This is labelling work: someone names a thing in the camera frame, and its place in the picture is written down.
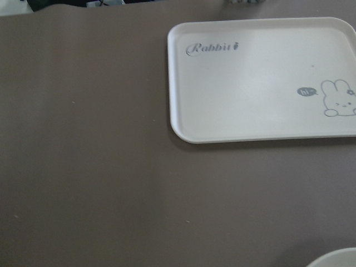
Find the white round plate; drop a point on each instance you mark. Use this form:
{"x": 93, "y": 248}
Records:
{"x": 342, "y": 257}

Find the cream rabbit tray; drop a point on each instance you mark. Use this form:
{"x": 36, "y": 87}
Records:
{"x": 262, "y": 79}

